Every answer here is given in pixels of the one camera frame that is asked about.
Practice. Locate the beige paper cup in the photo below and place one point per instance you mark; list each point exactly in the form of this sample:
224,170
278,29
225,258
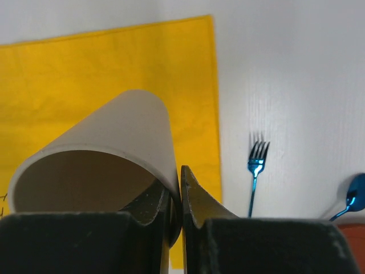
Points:
102,162

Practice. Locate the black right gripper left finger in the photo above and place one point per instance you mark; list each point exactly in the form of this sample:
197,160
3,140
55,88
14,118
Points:
136,238

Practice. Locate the yellow Pikachu cloth placemat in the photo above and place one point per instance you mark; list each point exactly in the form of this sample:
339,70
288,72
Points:
49,85

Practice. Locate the blue metallic fork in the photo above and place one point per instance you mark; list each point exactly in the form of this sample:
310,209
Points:
256,164

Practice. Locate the blue metallic spoon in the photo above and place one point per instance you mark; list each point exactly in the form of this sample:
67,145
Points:
354,197

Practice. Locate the red-orange plate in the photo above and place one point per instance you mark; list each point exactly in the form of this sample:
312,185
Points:
355,235

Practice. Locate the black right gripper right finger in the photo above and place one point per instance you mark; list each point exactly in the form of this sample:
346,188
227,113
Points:
218,241

